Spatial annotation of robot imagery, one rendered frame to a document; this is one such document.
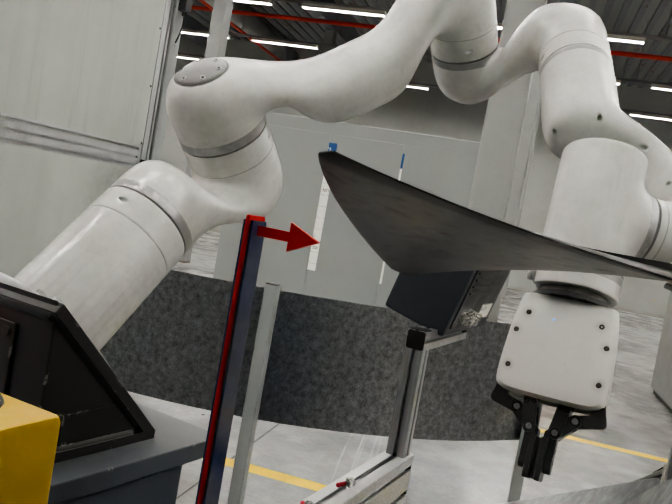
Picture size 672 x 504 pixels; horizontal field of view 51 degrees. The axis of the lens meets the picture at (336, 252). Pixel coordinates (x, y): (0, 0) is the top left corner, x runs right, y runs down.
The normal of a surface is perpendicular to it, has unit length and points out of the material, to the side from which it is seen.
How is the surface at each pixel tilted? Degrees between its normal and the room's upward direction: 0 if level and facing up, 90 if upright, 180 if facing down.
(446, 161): 90
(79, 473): 0
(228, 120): 112
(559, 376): 71
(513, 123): 90
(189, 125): 130
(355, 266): 90
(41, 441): 90
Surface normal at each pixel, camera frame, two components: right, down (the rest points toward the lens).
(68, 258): 0.08, -0.61
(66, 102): 0.88, 0.17
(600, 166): -0.33, -0.31
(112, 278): 0.70, -0.10
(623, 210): 0.29, -0.15
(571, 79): -0.44, -0.68
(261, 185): 0.69, 0.22
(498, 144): -0.25, 0.00
